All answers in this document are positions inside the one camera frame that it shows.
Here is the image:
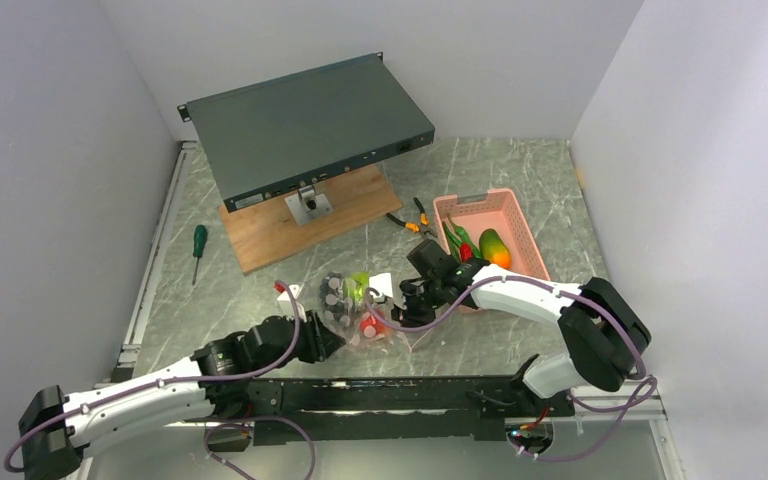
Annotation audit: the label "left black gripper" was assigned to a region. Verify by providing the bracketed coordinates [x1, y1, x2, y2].
[252, 308, 345, 377]

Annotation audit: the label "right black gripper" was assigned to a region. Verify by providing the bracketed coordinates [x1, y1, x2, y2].
[391, 276, 446, 331]

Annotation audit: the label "dark fake grape bunch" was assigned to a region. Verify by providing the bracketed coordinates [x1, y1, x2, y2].
[319, 272, 360, 327]

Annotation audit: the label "clear zip top bag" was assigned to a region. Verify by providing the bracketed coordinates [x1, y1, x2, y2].
[322, 272, 416, 353]

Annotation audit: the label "red fake chili pepper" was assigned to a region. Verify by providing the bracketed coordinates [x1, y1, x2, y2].
[459, 243, 473, 262]

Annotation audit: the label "green fake bean pod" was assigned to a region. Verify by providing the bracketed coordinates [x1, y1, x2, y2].
[442, 221, 461, 262]

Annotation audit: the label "green fake apple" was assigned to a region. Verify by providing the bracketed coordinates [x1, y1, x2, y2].
[347, 271, 370, 303]

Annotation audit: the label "green fake chili pepper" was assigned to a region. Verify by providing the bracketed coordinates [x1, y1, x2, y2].
[447, 215, 483, 258]

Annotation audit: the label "orange fake fruit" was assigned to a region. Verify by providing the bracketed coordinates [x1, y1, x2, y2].
[479, 228, 512, 269]

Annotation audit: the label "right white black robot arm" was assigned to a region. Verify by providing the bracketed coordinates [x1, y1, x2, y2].
[391, 240, 651, 415]

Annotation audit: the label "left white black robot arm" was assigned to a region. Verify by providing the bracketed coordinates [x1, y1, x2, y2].
[4, 311, 345, 479]

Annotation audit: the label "orange black pliers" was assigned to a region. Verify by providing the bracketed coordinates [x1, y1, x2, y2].
[385, 197, 438, 240]

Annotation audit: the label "pink perforated plastic basket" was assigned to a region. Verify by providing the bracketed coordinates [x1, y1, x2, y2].
[432, 188, 552, 315]

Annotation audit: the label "brown wooden board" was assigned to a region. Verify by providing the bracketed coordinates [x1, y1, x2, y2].
[219, 165, 403, 274]

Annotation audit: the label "dark grey rack server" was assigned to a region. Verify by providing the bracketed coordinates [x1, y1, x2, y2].
[178, 53, 436, 213]

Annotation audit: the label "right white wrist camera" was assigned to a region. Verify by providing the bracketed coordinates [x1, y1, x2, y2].
[364, 272, 396, 317]

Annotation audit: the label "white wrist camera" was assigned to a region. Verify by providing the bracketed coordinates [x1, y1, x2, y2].
[364, 272, 396, 317]
[273, 281, 306, 320]

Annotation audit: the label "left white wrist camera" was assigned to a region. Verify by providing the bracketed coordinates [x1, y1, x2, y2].
[273, 281, 306, 320]

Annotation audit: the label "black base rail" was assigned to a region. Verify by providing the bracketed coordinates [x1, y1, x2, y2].
[208, 375, 575, 441]

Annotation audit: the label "metal bracket with knob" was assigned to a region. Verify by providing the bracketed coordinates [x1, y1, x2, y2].
[284, 185, 334, 226]

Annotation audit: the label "green handled screwdriver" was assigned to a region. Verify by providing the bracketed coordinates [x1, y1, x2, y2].
[191, 224, 208, 285]

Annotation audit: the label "aluminium frame rail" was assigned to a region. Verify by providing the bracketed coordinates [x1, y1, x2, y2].
[96, 140, 199, 387]

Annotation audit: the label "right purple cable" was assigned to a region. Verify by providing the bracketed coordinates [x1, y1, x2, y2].
[364, 274, 660, 464]

